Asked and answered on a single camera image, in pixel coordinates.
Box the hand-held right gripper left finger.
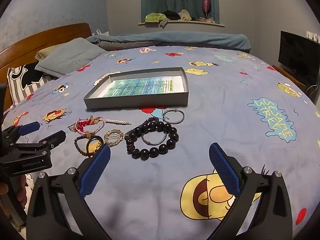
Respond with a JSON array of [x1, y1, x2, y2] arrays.
[[26, 144, 112, 240]]

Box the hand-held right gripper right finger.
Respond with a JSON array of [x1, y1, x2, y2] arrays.
[[209, 142, 293, 240]]

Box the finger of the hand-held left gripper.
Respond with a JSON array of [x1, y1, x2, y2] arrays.
[[12, 129, 67, 156], [2, 121, 41, 147]]

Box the small dark bead bracelet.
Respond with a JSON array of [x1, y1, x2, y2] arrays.
[[74, 134, 104, 158]]

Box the red gold brooch ornament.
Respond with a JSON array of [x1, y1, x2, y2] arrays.
[[68, 119, 94, 133]]

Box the pink cord bracelet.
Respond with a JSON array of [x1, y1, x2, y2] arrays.
[[75, 116, 105, 134]]

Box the thin silver bangle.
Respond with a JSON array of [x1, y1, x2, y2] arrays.
[[141, 130, 167, 146], [162, 109, 185, 125]]

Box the large black bead bracelet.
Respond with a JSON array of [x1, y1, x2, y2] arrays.
[[125, 121, 179, 160]]

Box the grey cardboard box tray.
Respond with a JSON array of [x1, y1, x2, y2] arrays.
[[83, 67, 189, 110]]

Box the person's left hand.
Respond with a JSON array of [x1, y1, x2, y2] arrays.
[[0, 174, 31, 207]]

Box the striped black white pillow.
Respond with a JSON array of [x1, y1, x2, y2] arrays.
[[7, 64, 54, 105]]

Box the blue cartoon printed bedsheet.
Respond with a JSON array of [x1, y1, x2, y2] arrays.
[[0, 44, 320, 240]]

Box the pearl hair clip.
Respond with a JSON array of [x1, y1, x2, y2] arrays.
[[105, 119, 132, 126]]

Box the olive pillow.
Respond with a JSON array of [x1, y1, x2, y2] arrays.
[[35, 45, 59, 62]]

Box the grey-blue pillow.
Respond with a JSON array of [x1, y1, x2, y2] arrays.
[[34, 37, 108, 78]]

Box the blue-green printed paper sheet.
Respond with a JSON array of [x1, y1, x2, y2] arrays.
[[99, 76, 185, 98]]

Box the wooden headboard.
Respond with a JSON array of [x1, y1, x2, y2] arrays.
[[0, 22, 93, 110]]

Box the folded grey blanket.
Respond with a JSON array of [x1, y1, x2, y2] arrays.
[[96, 40, 160, 52]]

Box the wooden television stand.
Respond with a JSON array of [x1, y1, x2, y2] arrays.
[[272, 64, 308, 85]]

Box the black flat television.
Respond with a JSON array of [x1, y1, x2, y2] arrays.
[[278, 31, 320, 80]]

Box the folded blue blanket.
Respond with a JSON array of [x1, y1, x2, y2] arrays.
[[86, 31, 252, 52]]

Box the window sill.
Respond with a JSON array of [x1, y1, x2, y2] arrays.
[[138, 20, 225, 28]]

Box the green cloth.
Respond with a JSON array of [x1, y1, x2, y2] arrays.
[[145, 12, 168, 23]]

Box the beige cloth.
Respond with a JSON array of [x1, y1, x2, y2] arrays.
[[178, 9, 192, 22]]

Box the black cloth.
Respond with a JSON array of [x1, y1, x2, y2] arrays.
[[164, 10, 182, 20]]

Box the black hair tie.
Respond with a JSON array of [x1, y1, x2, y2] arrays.
[[86, 135, 104, 153]]

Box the dark sparkly bead bracelet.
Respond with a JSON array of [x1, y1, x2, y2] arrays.
[[124, 116, 163, 140]]

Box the white wall hooks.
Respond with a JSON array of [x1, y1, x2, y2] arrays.
[[306, 31, 320, 43]]

